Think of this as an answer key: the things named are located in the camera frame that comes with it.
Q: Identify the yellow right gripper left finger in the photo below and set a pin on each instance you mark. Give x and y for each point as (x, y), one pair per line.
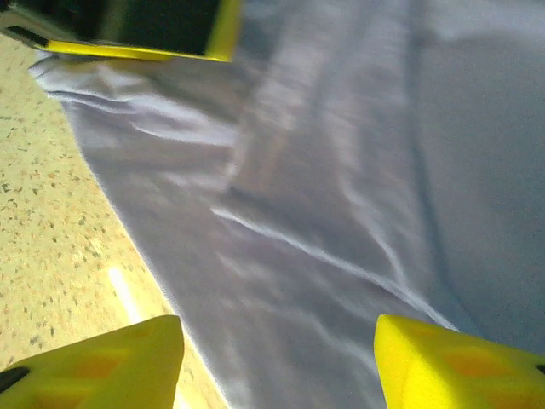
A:
(106, 370)

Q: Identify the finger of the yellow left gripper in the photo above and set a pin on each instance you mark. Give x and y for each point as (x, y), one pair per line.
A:
(170, 25)

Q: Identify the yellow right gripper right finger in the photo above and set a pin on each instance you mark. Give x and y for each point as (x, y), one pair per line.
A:
(426, 370)

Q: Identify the purple t-shirt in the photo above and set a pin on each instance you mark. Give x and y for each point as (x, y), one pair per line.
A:
(319, 191)

